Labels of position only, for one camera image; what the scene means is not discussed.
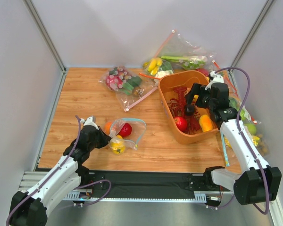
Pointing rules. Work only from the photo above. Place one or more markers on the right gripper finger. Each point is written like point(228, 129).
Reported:
point(196, 89)
point(202, 101)

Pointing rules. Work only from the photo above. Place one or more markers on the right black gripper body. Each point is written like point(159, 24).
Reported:
point(199, 96)

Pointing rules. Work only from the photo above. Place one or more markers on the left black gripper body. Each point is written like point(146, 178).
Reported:
point(100, 138)

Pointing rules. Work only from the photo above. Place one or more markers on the dark toy plum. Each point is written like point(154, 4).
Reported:
point(189, 110)

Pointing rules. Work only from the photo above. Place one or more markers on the clear blue zip bag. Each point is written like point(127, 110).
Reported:
point(131, 142)

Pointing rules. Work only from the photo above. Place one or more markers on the red toy apple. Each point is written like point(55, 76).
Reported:
point(181, 123)

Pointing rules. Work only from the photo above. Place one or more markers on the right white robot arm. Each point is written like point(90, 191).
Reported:
point(245, 153)

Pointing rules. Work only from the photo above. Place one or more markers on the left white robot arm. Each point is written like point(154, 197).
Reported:
point(33, 207)

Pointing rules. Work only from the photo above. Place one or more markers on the green apple zip bag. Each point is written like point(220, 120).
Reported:
point(248, 121)

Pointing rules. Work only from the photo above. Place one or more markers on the green vegetable zip bag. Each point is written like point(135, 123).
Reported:
point(187, 55)

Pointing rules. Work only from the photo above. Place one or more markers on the banana cauliflower zip bag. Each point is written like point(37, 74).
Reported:
point(156, 68)

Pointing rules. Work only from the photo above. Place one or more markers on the dragon fruit zip bag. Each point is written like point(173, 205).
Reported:
point(130, 88)

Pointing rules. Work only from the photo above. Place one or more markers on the potato banana zip bag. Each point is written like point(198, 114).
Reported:
point(229, 155)

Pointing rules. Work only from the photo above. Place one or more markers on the yellow toy pepper in bin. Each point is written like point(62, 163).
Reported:
point(195, 98)

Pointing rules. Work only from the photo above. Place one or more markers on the orange toy orange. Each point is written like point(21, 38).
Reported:
point(107, 127)

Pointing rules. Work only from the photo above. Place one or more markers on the yellow toy bell pepper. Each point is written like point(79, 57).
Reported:
point(117, 145)

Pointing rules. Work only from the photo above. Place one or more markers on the yellow orange toy mango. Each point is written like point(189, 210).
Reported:
point(205, 123)

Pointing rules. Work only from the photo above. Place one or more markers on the red toy tomato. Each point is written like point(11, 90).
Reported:
point(126, 130)

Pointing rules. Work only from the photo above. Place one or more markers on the red toy lobster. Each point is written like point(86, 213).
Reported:
point(176, 107)

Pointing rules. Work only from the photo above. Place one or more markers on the black base mat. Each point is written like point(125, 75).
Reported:
point(153, 185)

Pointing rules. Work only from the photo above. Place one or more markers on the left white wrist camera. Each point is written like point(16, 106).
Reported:
point(90, 121)

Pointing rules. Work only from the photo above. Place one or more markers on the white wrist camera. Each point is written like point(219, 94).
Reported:
point(215, 78)
point(90, 121)

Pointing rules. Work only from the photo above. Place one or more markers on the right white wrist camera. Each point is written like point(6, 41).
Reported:
point(215, 78)

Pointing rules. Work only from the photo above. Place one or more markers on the aluminium frame rail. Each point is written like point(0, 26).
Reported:
point(33, 207)

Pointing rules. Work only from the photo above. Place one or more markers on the right aluminium post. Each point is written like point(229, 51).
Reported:
point(254, 29)

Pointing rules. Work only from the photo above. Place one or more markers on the aluminium post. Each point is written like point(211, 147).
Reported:
point(254, 29)
point(44, 33)

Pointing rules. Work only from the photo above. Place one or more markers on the left aluminium post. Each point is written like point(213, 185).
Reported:
point(44, 33)

